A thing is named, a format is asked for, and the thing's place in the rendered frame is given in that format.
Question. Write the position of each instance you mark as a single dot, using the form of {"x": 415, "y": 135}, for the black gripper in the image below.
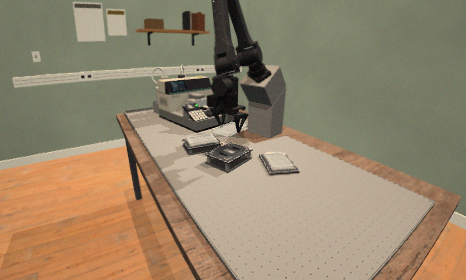
{"x": 233, "y": 112}

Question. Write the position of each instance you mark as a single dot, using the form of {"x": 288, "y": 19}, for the white well plate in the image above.
{"x": 228, "y": 130}
{"x": 278, "y": 160}
{"x": 201, "y": 139}

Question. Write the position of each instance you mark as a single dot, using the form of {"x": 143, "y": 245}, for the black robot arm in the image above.
{"x": 222, "y": 85}

